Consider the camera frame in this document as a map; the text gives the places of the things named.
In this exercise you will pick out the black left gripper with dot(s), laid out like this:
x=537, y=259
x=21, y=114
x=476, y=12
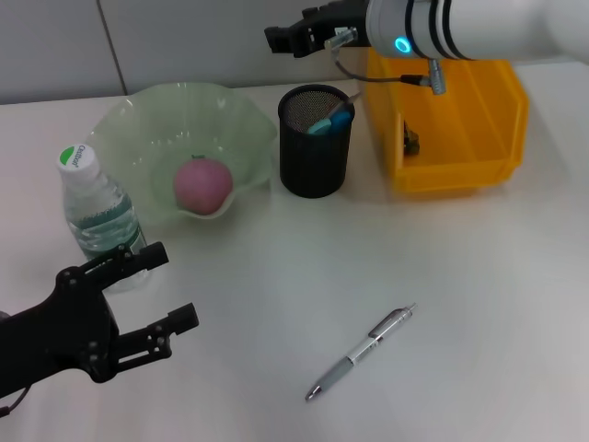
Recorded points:
x=64, y=336

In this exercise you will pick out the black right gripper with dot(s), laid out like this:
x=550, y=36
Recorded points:
x=349, y=14

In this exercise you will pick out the blue scissors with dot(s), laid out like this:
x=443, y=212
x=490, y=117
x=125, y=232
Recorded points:
x=340, y=119

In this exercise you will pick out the pink peach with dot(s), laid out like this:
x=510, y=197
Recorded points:
x=202, y=184

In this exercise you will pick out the clear green-label water bottle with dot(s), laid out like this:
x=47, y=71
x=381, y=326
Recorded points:
x=96, y=207

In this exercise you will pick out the green plastic wrapper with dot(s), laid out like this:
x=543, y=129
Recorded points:
x=410, y=138

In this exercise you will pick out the silver pen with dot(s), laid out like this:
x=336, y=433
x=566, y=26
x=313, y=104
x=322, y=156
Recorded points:
x=382, y=331

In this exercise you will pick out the black mesh pen cup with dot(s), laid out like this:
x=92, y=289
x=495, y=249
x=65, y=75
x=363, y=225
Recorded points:
x=315, y=161

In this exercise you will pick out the green glass fruit plate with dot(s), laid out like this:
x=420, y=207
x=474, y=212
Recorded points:
x=138, y=124

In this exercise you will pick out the yellow plastic bin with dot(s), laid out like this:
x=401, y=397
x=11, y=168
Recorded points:
x=460, y=115

